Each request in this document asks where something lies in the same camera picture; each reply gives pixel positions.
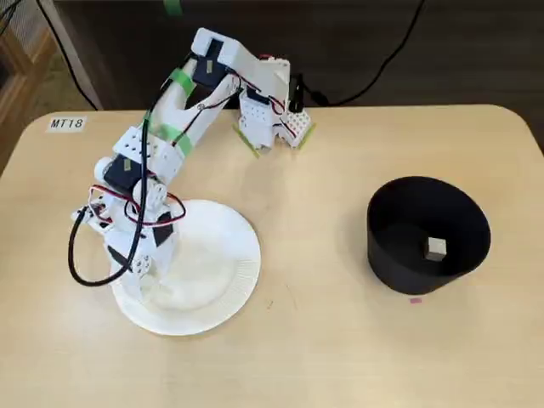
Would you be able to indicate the white paper plate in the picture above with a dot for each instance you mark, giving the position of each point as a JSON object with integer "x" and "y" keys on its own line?
{"x": 221, "y": 276}

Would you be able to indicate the white MT18 label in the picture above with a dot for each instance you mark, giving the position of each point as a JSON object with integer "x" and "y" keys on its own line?
{"x": 66, "y": 123}

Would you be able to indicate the green tape strip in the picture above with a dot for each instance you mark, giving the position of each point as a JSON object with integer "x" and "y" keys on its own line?
{"x": 180, "y": 142}
{"x": 182, "y": 83}

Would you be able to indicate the wooden shelf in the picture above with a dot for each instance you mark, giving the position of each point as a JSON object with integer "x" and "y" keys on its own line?
{"x": 17, "y": 72}

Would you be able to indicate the green robot base plate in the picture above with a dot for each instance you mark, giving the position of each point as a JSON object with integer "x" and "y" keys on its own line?
{"x": 246, "y": 140}

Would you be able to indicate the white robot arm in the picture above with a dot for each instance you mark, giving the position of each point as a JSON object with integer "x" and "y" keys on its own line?
{"x": 251, "y": 59}

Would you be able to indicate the grey furniture post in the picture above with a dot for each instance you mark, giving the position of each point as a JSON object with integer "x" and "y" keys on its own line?
{"x": 66, "y": 25}

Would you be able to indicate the white block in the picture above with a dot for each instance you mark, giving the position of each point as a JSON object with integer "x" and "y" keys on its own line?
{"x": 437, "y": 248}

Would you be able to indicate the black pot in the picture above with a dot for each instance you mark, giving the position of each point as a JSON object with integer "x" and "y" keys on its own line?
{"x": 425, "y": 278}

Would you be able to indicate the black power plug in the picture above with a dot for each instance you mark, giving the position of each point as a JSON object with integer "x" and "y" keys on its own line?
{"x": 296, "y": 95}

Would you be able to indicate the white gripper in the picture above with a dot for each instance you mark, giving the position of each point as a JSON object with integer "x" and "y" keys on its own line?
{"x": 143, "y": 266}

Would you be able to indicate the green tape piece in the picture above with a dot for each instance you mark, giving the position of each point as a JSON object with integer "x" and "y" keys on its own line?
{"x": 173, "y": 7}

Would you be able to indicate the small pink sticker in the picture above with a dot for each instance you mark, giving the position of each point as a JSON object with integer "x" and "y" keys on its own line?
{"x": 416, "y": 301}

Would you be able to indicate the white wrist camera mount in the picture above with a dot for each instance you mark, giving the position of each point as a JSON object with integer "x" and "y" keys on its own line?
{"x": 91, "y": 219}

